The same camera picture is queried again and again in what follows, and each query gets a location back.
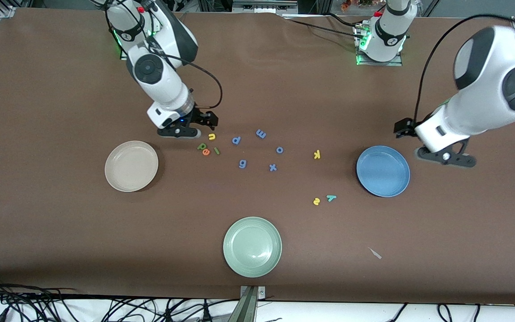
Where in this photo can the small white tape scrap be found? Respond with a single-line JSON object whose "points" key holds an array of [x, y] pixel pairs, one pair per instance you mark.
{"points": [[375, 253]]}

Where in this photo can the blue foam letter m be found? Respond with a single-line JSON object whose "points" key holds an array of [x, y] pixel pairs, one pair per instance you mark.
{"points": [[261, 133]]}

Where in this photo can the green round plate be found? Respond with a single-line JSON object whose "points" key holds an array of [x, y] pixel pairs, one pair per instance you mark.
{"points": [[252, 247]]}

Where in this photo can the orange dried flowers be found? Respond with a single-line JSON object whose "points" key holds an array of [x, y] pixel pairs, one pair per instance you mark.
{"points": [[351, 3]]}

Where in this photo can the metal table edge bracket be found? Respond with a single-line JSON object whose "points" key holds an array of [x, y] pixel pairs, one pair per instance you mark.
{"points": [[252, 299]]}

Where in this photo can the beige round plate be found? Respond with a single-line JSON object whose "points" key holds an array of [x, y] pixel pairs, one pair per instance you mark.
{"points": [[131, 166]]}

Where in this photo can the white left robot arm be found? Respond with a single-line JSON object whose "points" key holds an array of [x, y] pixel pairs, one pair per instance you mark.
{"points": [[485, 98]]}

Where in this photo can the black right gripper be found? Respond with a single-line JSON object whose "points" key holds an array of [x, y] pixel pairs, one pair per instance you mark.
{"points": [[200, 119]]}

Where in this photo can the blue round plate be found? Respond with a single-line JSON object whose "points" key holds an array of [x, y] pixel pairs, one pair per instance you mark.
{"points": [[383, 171]]}

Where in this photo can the aluminium frame structure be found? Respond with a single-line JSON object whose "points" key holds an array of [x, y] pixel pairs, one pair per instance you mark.
{"points": [[264, 5]]}

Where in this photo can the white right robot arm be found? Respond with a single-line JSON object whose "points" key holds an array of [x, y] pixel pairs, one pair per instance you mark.
{"points": [[159, 80]]}

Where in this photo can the teal foam letter y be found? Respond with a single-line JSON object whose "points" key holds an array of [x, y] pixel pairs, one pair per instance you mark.
{"points": [[330, 197]]}

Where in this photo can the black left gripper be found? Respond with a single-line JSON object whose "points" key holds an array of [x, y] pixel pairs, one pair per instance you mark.
{"points": [[404, 127]]}

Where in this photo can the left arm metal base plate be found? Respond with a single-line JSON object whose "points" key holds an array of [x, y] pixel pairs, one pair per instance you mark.
{"points": [[396, 62]]}

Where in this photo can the brown table cover sheet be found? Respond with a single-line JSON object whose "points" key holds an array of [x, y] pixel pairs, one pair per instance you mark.
{"points": [[61, 232]]}

